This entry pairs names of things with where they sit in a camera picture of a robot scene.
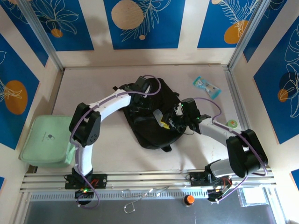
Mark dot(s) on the orange emergency stop button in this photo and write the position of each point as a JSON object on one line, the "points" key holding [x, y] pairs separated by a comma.
{"points": [[189, 199]]}

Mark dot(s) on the black left base connector block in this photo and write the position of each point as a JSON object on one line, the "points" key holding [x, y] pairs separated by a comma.
{"points": [[83, 193]]}

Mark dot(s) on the aluminium table edge rail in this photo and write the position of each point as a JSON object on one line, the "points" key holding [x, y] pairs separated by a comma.
{"points": [[151, 177]]}

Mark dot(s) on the aluminium side rail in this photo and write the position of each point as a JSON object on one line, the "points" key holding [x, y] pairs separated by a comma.
{"points": [[236, 93]]}

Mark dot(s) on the clear bag with white card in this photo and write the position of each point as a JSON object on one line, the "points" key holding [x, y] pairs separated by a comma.
{"points": [[252, 196]]}

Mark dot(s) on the light blue plastic packet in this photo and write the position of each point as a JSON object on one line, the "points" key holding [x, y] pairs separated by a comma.
{"points": [[208, 87]]}

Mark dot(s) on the round green sticker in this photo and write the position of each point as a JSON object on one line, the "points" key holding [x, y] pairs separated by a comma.
{"points": [[232, 123]]}

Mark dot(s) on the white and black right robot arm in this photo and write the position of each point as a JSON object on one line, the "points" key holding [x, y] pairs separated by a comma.
{"points": [[217, 130]]}

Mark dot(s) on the aluminium frame post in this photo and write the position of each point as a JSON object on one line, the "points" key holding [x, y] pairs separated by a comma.
{"points": [[247, 35], [44, 37]]}

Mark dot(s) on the black base connector block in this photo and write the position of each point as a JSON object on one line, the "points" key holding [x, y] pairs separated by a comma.
{"points": [[83, 193], [217, 194]]}

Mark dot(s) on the mint green pencil case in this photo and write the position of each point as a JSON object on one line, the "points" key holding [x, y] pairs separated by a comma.
{"points": [[46, 140]]}

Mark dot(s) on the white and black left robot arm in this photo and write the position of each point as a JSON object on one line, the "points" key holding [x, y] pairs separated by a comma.
{"points": [[112, 102]]}

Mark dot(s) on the black right base connector block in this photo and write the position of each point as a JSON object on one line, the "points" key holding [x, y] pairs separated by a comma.
{"points": [[217, 194]]}

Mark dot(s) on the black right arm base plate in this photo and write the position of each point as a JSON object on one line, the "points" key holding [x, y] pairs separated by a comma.
{"points": [[198, 178]]}

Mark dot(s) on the black backpack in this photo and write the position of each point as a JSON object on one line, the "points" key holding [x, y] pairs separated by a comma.
{"points": [[149, 135]]}

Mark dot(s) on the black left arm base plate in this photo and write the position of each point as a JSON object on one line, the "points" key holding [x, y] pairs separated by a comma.
{"points": [[100, 180]]}

